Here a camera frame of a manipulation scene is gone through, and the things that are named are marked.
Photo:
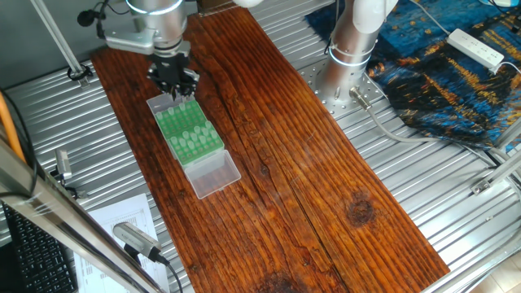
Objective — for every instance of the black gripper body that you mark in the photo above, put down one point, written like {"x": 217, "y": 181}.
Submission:
{"x": 170, "y": 69}

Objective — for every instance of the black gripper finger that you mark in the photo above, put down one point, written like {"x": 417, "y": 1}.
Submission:
{"x": 190, "y": 83}
{"x": 158, "y": 81}

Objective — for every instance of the clear box with green rack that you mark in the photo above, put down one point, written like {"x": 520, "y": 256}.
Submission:
{"x": 179, "y": 122}
{"x": 213, "y": 177}

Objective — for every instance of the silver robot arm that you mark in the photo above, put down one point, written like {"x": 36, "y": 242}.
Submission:
{"x": 163, "y": 16}

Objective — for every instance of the printed white paper sheet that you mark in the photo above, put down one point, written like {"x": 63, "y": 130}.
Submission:
{"x": 122, "y": 207}

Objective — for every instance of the brown wooden board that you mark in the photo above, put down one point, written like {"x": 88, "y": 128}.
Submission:
{"x": 285, "y": 183}

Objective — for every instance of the black keyboard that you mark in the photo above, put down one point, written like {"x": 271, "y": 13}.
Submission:
{"x": 36, "y": 256}

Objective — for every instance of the blue painted cloth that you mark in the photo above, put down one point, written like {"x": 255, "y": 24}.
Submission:
{"x": 447, "y": 101}

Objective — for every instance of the white power strip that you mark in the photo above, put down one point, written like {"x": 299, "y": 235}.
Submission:
{"x": 474, "y": 48}

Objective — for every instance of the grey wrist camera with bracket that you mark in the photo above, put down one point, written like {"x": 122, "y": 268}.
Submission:
{"x": 130, "y": 42}

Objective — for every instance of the aluminium post with foot bracket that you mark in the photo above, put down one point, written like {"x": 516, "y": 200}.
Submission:
{"x": 57, "y": 36}

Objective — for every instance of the small grey camera on clamp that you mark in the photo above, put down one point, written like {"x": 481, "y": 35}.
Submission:
{"x": 63, "y": 163}

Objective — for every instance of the steel frame bar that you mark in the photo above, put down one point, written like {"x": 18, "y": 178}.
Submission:
{"x": 61, "y": 228}

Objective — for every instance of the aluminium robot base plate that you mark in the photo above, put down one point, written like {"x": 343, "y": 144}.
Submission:
{"x": 378, "y": 90}

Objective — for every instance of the aluminium frame profile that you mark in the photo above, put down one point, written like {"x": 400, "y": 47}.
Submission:
{"x": 504, "y": 167}

